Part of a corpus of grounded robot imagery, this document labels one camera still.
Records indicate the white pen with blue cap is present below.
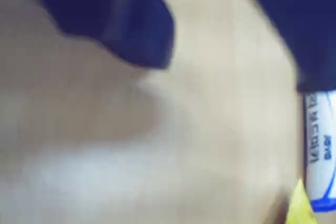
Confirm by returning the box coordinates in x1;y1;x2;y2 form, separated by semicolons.
302;90;336;213

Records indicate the yellow stick packet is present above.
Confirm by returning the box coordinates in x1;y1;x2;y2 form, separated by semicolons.
285;178;320;224

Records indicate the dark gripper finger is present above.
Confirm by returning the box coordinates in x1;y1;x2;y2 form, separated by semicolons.
237;0;336;93
28;0;176;70

